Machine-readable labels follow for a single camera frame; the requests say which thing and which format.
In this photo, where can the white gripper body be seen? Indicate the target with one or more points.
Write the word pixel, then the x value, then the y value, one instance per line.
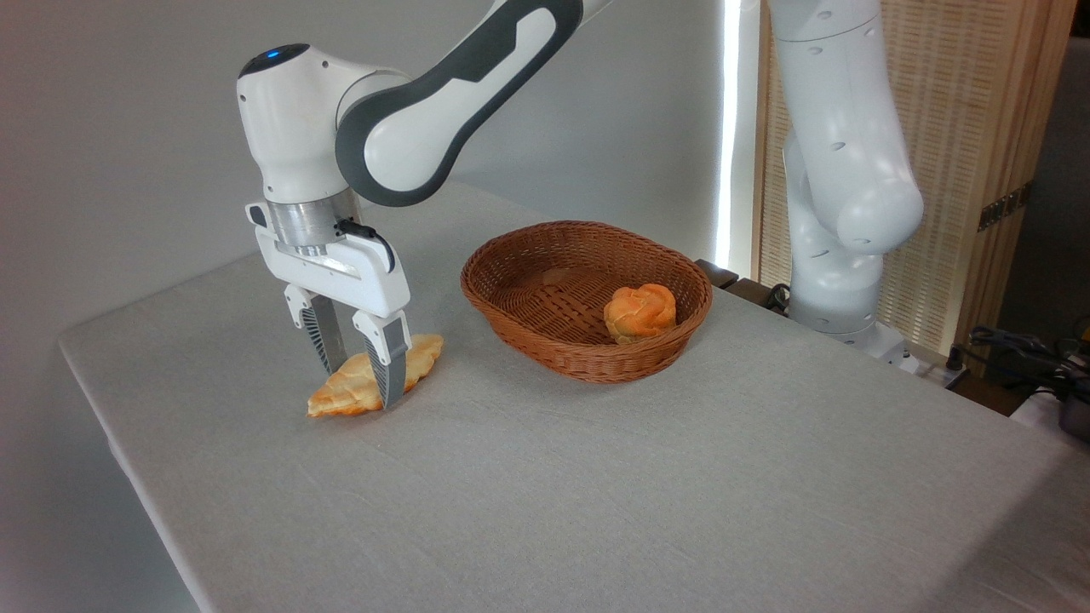
pixel 358 277

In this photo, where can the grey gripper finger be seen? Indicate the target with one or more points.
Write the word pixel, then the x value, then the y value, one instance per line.
pixel 392 362
pixel 328 336

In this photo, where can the long braided bread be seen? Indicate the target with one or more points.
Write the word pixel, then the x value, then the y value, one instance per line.
pixel 349 392

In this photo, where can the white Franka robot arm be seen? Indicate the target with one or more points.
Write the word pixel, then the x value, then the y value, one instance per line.
pixel 298 128

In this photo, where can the brown wicker basket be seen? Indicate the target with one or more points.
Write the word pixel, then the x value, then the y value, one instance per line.
pixel 545 298

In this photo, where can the round orange bread roll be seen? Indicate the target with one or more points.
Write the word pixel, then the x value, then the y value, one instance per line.
pixel 639 313

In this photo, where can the grey tablecloth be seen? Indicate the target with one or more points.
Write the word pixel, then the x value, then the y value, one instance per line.
pixel 596 494

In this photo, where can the dark wooden furniture corner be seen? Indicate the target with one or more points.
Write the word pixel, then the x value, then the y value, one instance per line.
pixel 717 273

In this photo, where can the metal screen hinge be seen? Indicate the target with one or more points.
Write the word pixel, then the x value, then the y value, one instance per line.
pixel 1005 207

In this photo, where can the wooden folding screen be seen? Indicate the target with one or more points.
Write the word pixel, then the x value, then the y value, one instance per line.
pixel 988 102

